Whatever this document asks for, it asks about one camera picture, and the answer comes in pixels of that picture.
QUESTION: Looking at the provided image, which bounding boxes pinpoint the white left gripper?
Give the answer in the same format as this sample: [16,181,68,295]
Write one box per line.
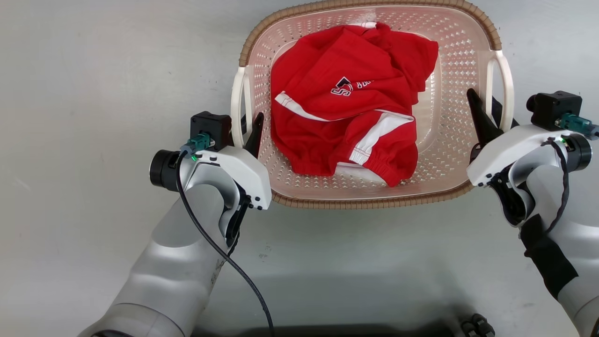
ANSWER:
[180,112,273,211]

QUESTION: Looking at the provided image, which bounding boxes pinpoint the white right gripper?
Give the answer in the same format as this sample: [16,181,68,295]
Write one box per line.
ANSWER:
[466,88,570,188]

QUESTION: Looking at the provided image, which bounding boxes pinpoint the beige plastic laundry basket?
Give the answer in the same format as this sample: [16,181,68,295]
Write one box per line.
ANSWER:
[230,0,515,210]

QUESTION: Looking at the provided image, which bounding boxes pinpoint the red sports garment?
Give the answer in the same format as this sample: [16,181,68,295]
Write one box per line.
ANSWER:
[270,22,439,188]

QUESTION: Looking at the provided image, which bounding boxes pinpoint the teal left camera connector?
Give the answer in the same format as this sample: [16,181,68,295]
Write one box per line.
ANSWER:
[180,132,216,155]

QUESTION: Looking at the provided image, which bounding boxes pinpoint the teal camera connector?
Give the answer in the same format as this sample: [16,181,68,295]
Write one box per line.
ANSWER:
[180,132,216,155]
[555,113,599,140]

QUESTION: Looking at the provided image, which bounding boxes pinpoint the teal right camera connector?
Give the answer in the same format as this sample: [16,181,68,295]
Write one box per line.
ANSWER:
[555,113,599,140]

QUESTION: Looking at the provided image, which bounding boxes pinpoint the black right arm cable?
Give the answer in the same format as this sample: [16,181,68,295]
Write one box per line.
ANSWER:
[541,139,570,232]

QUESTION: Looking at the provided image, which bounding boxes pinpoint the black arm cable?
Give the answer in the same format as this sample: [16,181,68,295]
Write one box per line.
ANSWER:
[541,139,570,232]
[175,151,275,337]

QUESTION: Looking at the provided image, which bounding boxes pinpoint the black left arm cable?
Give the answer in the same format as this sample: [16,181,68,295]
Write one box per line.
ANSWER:
[175,151,275,337]

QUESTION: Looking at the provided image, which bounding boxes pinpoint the black strap on right arm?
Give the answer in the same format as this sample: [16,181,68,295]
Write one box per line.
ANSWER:
[519,214,579,300]

